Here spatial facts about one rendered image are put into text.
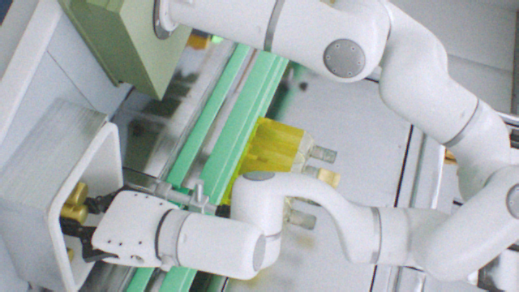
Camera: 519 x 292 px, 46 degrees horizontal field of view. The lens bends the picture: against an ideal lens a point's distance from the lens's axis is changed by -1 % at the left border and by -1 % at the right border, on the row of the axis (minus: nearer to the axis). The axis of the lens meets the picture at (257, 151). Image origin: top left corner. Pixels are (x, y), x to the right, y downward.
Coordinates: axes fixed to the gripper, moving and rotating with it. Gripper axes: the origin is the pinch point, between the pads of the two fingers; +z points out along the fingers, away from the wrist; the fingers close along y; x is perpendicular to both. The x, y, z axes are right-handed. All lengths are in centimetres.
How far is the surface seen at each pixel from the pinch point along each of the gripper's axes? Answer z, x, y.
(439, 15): 4, -357, 551
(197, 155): -8.7, -7.7, 21.0
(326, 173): -26, -25, 36
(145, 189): -5.2, -4.3, 9.8
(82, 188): -2.5, 5.6, 1.2
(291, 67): -4, -39, 81
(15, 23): 7.1, 24.6, 12.8
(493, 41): -57, -373, 534
